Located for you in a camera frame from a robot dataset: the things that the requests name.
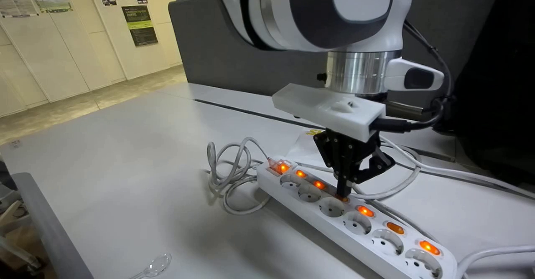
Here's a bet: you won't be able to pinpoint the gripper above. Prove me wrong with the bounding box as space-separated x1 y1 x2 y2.
313 129 396 198

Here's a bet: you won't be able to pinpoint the grey partition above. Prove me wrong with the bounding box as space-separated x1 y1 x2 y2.
168 0 508 108

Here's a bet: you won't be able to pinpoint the white wall cabinets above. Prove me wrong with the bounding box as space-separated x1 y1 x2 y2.
0 0 183 118

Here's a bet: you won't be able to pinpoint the clear plastic spoon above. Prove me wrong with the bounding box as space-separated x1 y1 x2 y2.
129 252 172 279

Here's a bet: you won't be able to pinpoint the black and green poster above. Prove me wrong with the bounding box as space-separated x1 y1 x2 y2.
121 5 159 47

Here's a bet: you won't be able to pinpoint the white power strip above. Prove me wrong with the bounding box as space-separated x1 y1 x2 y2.
256 158 459 279

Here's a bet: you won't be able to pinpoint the coil of white cable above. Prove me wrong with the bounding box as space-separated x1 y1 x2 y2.
206 137 273 216

